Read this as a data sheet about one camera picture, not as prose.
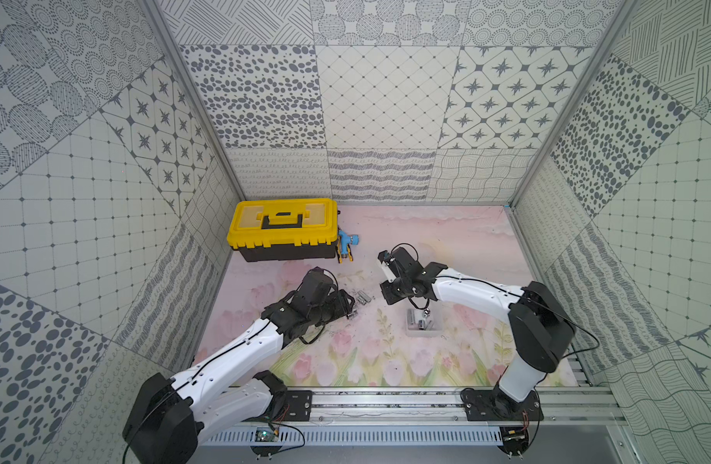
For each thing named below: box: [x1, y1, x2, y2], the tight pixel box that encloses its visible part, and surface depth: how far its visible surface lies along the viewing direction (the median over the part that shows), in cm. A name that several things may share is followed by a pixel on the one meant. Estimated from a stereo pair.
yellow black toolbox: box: [227, 198, 340, 262], surface depth 95 cm
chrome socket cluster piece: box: [356, 290, 372, 306], surface depth 95 cm
